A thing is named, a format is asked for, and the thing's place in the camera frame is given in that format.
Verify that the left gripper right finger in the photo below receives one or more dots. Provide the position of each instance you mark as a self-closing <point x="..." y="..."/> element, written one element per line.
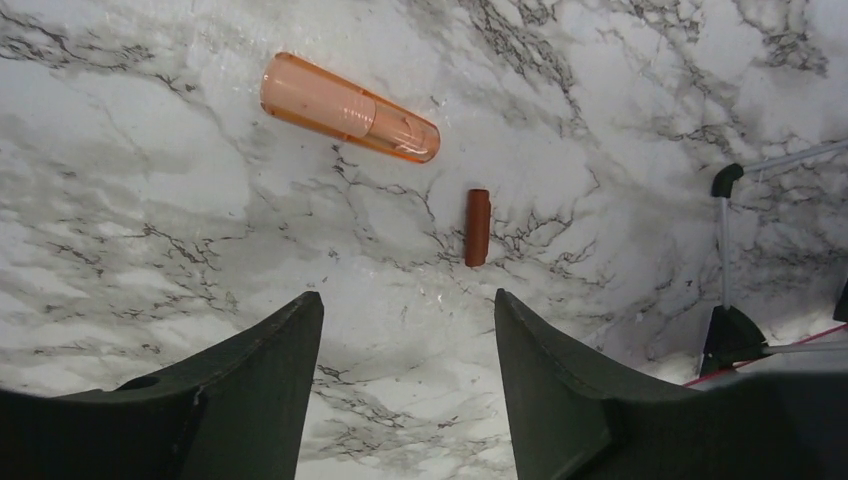
<point x="575" y="413"/>

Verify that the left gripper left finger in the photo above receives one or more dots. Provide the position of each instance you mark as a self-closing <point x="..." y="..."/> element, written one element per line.
<point x="235" y="410"/>

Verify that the red marker cap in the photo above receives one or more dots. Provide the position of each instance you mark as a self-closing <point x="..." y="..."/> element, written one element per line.
<point x="477" y="227"/>

